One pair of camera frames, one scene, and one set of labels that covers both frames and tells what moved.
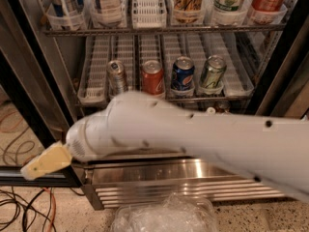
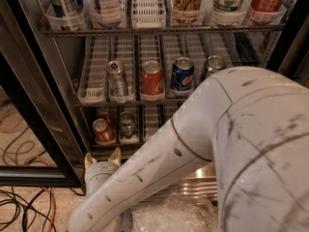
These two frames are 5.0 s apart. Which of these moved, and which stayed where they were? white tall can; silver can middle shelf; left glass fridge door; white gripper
Moved: white gripper
Stayed: left glass fridge door; silver can middle shelf; white tall can
